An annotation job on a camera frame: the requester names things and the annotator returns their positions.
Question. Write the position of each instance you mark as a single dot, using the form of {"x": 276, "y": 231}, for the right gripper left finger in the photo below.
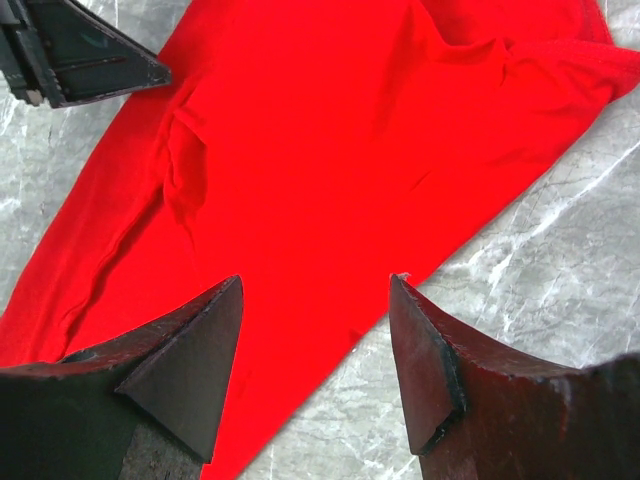
{"x": 144, "y": 405}

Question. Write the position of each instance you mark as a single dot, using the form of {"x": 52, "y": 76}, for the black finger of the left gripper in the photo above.
{"x": 60, "y": 52}

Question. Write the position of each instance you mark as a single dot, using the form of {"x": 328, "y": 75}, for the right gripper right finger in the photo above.
{"x": 475, "y": 408}

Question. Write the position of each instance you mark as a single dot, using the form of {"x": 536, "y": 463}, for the red t shirt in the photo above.
{"x": 313, "y": 148}

